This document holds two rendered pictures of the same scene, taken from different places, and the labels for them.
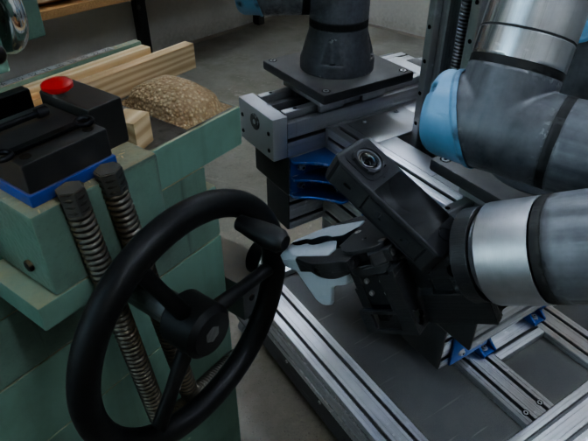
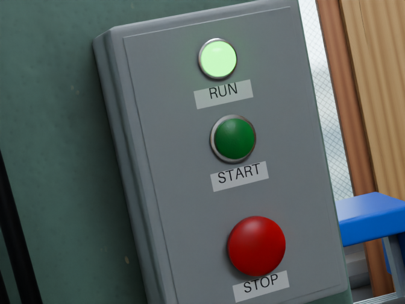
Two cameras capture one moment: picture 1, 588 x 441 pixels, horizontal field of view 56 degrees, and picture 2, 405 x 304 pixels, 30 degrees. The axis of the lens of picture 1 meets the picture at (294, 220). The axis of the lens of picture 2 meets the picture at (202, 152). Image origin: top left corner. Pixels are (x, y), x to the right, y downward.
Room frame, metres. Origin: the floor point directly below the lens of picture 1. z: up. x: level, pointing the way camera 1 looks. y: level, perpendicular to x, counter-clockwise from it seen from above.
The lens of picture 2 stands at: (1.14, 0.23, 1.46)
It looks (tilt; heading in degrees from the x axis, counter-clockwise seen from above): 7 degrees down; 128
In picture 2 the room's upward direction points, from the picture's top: 11 degrees counter-clockwise
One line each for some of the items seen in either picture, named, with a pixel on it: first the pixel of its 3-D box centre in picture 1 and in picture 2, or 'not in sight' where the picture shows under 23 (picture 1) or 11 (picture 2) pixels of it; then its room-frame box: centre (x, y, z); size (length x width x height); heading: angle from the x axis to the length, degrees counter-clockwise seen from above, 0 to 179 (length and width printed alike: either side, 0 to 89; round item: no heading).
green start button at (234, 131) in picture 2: not in sight; (234, 139); (0.93, 0.53, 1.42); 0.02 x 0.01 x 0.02; 54
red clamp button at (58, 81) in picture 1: (57, 85); not in sight; (0.51, 0.23, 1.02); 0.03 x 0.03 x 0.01
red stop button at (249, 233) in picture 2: not in sight; (256, 245); (0.93, 0.53, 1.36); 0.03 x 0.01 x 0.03; 54
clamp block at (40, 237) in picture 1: (66, 199); not in sight; (0.47, 0.23, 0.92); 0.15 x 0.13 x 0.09; 144
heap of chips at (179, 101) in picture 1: (172, 92); not in sight; (0.73, 0.17, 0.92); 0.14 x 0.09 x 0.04; 54
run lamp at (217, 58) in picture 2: not in sight; (219, 58); (0.93, 0.53, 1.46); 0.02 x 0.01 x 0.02; 54
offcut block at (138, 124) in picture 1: (132, 130); not in sight; (0.61, 0.20, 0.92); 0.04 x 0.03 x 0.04; 162
